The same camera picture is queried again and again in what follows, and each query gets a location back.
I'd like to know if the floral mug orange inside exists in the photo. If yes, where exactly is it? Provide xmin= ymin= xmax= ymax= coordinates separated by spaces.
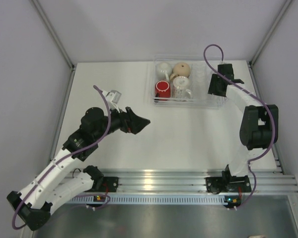
xmin=172 ymin=76 xmax=193 ymax=101

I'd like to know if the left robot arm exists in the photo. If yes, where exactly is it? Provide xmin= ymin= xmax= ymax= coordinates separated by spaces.
xmin=7 ymin=107 xmax=150 ymax=231

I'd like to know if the black mounting plate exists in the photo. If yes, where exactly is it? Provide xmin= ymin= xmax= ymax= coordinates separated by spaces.
xmin=206 ymin=177 xmax=236 ymax=194
xmin=91 ymin=177 xmax=119 ymax=193

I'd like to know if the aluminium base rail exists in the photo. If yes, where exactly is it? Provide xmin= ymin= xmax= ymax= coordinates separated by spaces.
xmin=102 ymin=169 xmax=298 ymax=195

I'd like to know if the clear wire dish rack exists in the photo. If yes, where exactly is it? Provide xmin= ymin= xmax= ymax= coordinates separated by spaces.
xmin=149 ymin=55 xmax=226 ymax=109

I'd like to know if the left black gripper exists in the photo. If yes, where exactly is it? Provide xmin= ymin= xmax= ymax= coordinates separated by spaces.
xmin=93 ymin=103 xmax=149 ymax=141

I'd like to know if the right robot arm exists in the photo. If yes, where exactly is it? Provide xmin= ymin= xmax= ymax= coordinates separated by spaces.
xmin=207 ymin=63 xmax=279 ymax=193

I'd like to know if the beige ceramic mug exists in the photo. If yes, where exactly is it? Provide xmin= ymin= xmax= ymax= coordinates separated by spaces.
xmin=169 ymin=62 xmax=191 ymax=81

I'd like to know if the white speckled mug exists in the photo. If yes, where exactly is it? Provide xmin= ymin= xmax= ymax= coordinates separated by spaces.
xmin=155 ymin=61 xmax=172 ymax=81

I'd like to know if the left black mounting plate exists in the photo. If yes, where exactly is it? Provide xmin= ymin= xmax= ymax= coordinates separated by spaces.
xmin=91 ymin=177 xmax=119 ymax=193

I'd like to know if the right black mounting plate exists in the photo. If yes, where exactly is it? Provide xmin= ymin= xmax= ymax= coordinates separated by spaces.
xmin=206 ymin=177 xmax=236 ymax=194

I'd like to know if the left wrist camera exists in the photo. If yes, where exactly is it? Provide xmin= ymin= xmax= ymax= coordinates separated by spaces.
xmin=102 ymin=90 xmax=121 ymax=110

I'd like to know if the perforated cable duct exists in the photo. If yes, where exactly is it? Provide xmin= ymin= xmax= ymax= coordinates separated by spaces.
xmin=67 ymin=194 xmax=239 ymax=205

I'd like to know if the red mug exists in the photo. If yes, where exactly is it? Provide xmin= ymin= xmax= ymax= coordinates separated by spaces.
xmin=154 ymin=80 xmax=171 ymax=101

